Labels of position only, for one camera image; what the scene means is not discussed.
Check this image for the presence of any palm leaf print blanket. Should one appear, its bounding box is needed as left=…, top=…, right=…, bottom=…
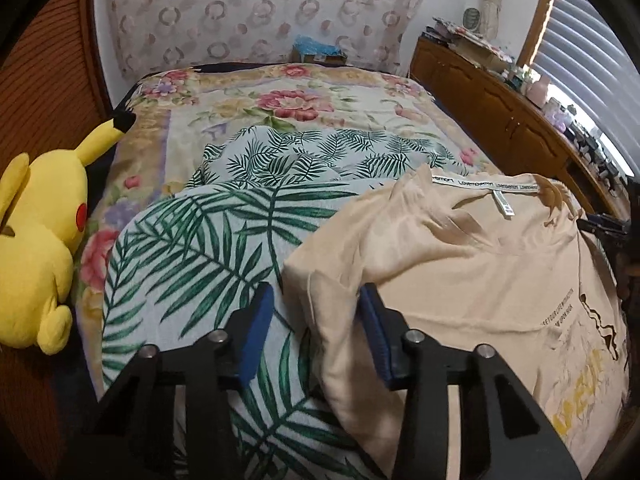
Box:
left=101, top=126, right=485, bottom=479

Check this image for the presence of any pink bottle on cabinet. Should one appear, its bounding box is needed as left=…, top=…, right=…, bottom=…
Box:
left=526, top=75, right=551, bottom=108

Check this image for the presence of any wooden sideboard cabinet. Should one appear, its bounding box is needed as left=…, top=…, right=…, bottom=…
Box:
left=410, top=37, right=630, bottom=220

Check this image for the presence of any floral bed cover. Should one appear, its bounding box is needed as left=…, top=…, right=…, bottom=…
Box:
left=70, top=64, right=497, bottom=385

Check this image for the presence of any yellow Pikachu plush toy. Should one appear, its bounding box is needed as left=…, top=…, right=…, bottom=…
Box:
left=0, top=108, right=137, bottom=356

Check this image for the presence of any circle pattern lace curtain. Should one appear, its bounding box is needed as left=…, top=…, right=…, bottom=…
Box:
left=106, top=0, right=423, bottom=79

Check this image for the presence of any blue item on box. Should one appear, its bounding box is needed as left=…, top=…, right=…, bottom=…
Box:
left=291, top=36, right=347, bottom=66

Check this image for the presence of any grey zebra window blind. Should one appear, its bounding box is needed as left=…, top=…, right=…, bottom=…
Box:
left=533, top=0, right=639, bottom=174

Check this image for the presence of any cardboard box on cabinet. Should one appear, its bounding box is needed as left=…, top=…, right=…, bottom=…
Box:
left=434, top=18, right=514, bottom=74

